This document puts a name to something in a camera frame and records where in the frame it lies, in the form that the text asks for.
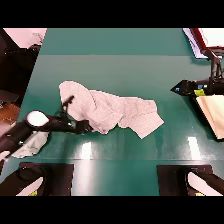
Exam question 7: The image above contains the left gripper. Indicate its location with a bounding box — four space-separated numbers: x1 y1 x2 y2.
74 119 94 135

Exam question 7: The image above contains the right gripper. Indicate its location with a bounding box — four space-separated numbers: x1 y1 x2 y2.
181 79 206 98

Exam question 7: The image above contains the white shirt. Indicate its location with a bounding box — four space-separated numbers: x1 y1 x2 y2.
58 80 165 140

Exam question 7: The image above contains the grey garment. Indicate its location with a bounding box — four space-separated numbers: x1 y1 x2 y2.
10 130 50 160

